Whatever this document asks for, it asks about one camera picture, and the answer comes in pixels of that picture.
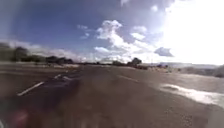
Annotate round dark tree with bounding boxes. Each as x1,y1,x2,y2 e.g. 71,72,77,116
130,57,143,67

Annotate row of dark trees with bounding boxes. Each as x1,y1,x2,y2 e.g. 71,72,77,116
0,42,75,66

